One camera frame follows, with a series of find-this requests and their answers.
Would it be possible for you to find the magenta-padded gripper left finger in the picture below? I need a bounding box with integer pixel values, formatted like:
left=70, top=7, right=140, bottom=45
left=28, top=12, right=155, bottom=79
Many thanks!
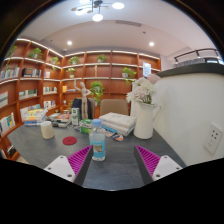
left=43, top=144, right=94, bottom=187

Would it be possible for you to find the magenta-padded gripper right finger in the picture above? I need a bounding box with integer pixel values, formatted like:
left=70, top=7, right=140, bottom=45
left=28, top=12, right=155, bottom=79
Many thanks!
left=134, top=144, right=184, bottom=186

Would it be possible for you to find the clear blue-capped water bottle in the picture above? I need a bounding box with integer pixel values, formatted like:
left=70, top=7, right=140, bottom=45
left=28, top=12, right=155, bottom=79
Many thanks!
left=88, top=118, right=107, bottom=162

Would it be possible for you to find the flat round red coaster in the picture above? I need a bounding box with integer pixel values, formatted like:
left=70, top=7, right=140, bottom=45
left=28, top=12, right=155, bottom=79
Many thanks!
left=62, top=135, right=78, bottom=146

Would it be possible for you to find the cream cup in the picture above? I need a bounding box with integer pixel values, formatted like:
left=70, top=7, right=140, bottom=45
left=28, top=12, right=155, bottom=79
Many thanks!
left=40, top=120, right=56, bottom=140

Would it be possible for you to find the dark thick book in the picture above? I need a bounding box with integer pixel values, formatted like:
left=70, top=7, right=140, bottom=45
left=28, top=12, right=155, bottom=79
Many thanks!
left=49, top=117, right=72, bottom=129

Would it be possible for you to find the white jug vase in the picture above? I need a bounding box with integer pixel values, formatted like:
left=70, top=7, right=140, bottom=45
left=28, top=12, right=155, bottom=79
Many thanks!
left=133, top=101, right=162, bottom=140

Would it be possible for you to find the dark book with orange cover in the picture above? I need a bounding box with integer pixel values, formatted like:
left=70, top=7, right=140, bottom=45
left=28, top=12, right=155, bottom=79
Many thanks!
left=54, top=112, right=73, bottom=123

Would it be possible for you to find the tall green and white carton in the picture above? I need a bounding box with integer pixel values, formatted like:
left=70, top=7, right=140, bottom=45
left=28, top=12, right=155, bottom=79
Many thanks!
left=71, top=107, right=81, bottom=127

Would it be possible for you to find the blue-edged book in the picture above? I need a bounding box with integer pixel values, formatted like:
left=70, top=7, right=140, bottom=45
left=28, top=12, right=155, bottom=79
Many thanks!
left=102, top=125, right=134, bottom=137

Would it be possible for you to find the colourful book stack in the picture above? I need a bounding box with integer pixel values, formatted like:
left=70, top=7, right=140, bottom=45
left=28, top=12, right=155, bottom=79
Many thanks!
left=23, top=108, right=48, bottom=127

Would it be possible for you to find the thick white book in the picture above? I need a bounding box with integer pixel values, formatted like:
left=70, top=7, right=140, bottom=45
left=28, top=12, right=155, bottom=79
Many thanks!
left=98, top=112, right=138, bottom=129
left=101, top=122, right=136, bottom=134

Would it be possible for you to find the dark chair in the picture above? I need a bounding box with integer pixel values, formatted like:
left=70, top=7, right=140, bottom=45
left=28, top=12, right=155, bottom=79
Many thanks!
left=71, top=97, right=96, bottom=119

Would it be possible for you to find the wooden artist mannequin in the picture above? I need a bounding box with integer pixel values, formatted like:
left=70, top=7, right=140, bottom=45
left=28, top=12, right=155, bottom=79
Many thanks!
left=73, top=79, right=92, bottom=120

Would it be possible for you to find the white and pink flower bunch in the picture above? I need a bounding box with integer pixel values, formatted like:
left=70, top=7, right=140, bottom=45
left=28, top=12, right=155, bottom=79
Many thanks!
left=125, top=73, right=162, bottom=105

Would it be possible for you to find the beige chair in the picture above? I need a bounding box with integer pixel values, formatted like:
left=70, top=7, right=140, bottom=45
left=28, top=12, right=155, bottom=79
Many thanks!
left=99, top=98, right=130, bottom=117

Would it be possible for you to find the wooden shelf unit with books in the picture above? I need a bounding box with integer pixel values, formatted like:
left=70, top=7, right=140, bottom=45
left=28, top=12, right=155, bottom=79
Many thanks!
left=0, top=37, right=162, bottom=161

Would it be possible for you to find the ceiling air vent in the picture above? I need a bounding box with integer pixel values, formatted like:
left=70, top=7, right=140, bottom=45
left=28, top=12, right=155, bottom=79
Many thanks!
left=115, top=19, right=143, bottom=28

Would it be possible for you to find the branched ceiling lamp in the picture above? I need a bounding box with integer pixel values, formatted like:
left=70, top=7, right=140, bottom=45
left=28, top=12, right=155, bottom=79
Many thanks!
left=70, top=0, right=126, bottom=23

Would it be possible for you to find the white wall socket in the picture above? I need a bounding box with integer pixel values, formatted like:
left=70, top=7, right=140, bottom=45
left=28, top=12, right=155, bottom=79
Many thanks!
left=203, top=123, right=224, bottom=156

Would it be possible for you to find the white wall notice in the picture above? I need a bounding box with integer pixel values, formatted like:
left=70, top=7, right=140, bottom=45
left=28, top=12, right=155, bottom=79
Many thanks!
left=142, top=61, right=152, bottom=78

